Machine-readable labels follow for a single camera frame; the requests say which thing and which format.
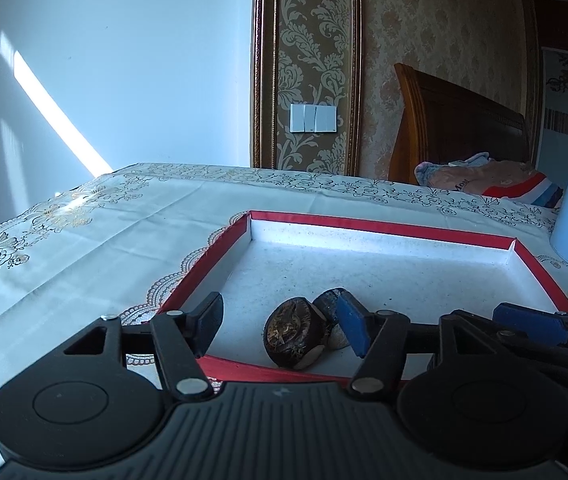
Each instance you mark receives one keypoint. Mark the pink patterned pillow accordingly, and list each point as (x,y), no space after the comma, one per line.
(482,175)

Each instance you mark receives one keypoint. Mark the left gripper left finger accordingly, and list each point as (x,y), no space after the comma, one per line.
(180,339)

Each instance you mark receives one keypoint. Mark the white wall switch panel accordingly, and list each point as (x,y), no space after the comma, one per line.
(312,118)

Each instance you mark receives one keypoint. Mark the patterned wardrobe door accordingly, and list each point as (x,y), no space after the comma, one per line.
(553,147)

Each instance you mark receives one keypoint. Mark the floral white tablecloth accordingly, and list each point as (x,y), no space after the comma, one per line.
(122,242)

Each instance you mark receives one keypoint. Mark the red shallow box tray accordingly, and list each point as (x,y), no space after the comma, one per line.
(265,257)

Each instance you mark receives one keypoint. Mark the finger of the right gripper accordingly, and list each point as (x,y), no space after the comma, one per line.
(475,327)
(548,329)

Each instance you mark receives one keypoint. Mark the round dark brown fruit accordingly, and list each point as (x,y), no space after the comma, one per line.
(295,334)

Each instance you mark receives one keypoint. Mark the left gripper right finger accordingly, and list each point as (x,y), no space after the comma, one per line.
(378,340)

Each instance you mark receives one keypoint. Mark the dark wooden wall frame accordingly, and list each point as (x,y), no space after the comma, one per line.
(306,51)

